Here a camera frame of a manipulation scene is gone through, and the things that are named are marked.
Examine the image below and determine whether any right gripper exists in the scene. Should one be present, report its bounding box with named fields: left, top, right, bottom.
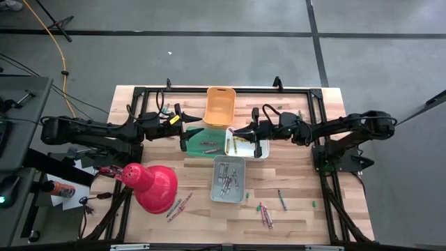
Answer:
left=232, top=107, right=291, bottom=158

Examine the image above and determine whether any yellow cable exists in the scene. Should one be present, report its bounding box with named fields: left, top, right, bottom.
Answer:
left=21, top=0, right=77, bottom=119

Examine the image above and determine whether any black table frame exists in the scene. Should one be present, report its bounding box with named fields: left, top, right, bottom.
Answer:
left=78, top=77, right=376, bottom=251

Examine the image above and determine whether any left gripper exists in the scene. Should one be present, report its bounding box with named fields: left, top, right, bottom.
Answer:
left=144, top=103, right=206, bottom=152

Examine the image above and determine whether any orange plastic bin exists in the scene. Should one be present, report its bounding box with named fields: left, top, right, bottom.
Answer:
left=202, top=86, right=237, bottom=129

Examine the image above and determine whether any silver aluminium bracket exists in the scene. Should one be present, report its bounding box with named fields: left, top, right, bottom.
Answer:
left=109, top=243, right=151, bottom=251

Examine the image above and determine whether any green translucent plastic bin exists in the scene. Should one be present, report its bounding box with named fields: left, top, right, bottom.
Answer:
left=184, top=125, right=227, bottom=159

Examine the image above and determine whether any black plug cable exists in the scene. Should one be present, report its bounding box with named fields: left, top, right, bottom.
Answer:
left=78, top=191, right=113, bottom=218

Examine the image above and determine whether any black metal bar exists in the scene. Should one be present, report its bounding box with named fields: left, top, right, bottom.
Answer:
left=397, top=89, right=446, bottom=127

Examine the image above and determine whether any black computer mouse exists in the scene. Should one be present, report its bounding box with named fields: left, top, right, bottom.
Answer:
left=0, top=174, right=21, bottom=209

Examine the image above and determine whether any orange and black can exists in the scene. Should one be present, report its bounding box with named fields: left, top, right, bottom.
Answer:
left=41, top=180, right=77, bottom=199

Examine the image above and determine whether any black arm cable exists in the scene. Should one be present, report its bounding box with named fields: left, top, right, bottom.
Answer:
left=155, top=89, right=167, bottom=114
left=261, top=103, right=280, bottom=122

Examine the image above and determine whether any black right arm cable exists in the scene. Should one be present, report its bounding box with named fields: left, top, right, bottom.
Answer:
left=261, top=103, right=280, bottom=122

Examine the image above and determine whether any person's foot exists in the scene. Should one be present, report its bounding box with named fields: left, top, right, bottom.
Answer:
left=0, top=0, right=24, bottom=12

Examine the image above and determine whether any red desk lamp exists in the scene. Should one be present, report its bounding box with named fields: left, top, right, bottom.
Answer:
left=98, top=162, right=179, bottom=215

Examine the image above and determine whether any white paper sheet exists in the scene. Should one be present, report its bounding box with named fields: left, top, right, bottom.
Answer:
left=46, top=158, right=92, bottom=211

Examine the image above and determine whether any grey desk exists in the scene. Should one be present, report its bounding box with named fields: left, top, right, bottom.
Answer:
left=0, top=75, right=54, bottom=172
left=0, top=167, right=38, bottom=247

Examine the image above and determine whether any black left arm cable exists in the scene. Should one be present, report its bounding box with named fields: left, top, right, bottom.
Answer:
left=155, top=89, right=167, bottom=114

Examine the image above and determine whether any grey plastic bin with handle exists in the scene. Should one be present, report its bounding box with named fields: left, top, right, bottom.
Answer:
left=210, top=154, right=247, bottom=204

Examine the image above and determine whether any black hand tool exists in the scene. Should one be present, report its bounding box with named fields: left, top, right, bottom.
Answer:
left=0, top=89, right=37, bottom=114

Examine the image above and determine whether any black tripod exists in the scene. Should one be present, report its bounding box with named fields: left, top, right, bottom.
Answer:
left=33, top=0, right=75, bottom=43

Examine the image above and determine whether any white plastic bin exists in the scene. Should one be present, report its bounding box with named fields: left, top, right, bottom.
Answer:
left=224, top=126, right=271, bottom=162

